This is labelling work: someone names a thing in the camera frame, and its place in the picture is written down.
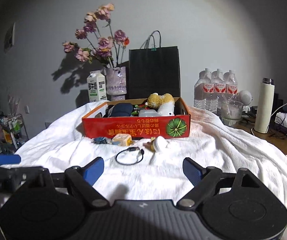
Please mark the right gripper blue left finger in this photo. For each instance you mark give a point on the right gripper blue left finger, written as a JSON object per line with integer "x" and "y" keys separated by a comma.
{"x": 93, "y": 170}

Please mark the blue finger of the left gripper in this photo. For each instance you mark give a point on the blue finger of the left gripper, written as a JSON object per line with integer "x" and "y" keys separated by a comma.
{"x": 7, "y": 159}

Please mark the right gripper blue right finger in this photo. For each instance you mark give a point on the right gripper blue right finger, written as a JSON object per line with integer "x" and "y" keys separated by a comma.
{"x": 193, "y": 171}

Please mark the white round small object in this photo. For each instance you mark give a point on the white round small object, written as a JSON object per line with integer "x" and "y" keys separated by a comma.
{"x": 156, "y": 144}

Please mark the yellow cube block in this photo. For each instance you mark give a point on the yellow cube block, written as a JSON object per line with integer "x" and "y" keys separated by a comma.
{"x": 122, "y": 139}

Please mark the yellow white plush toy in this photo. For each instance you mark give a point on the yellow white plush toy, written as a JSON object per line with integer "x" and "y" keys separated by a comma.
{"x": 164, "y": 104}

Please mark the white fluffy blanket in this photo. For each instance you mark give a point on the white fluffy blanket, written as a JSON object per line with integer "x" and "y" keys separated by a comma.
{"x": 145, "y": 195}

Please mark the red cardboard box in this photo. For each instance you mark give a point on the red cardboard box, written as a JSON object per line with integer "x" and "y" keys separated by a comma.
{"x": 96, "y": 123}

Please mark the navy blue pouch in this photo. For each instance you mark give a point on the navy blue pouch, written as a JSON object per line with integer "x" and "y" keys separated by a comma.
{"x": 120, "y": 110}

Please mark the clear glass cup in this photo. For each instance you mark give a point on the clear glass cup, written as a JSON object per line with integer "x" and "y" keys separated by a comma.
{"x": 231, "y": 112}

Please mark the white translucent container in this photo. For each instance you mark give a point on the white translucent container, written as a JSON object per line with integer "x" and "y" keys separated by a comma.
{"x": 148, "y": 113}

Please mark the water bottle middle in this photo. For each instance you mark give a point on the water bottle middle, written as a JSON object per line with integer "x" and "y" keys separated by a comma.
{"x": 219, "y": 87}

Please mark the water bottle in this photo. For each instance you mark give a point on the water bottle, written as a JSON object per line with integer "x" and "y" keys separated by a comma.
{"x": 219, "y": 87}
{"x": 231, "y": 84}
{"x": 202, "y": 88}

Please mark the water bottle left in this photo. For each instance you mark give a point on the water bottle left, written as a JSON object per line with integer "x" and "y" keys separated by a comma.
{"x": 202, "y": 88}

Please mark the white thermos bottle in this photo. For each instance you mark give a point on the white thermos bottle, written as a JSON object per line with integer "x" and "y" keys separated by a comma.
{"x": 265, "y": 103}

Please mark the white milk carton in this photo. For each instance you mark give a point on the white milk carton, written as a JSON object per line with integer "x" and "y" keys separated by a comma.
{"x": 96, "y": 86}

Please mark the white round lamp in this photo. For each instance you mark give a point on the white round lamp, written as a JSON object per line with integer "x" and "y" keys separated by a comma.
{"x": 245, "y": 97}

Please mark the purple glass vase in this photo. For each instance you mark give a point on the purple glass vase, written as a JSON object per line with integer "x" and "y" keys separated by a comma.
{"x": 116, "y": 83}

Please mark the water bottle right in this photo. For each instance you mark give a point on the water bottle right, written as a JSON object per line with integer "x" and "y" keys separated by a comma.
{"x": 231, "y": 84}

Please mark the black paper bag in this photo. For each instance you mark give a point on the black paper bag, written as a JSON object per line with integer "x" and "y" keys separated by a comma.
{"x": 153, "y": 69}

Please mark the dried purple flowers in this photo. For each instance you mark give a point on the dried purple flowers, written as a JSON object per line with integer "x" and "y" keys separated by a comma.
{"x": 104, "y": 44}

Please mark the wire storage rack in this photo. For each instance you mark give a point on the wire storage rack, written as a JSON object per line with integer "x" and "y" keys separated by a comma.
{"x": 13, "y": 133}

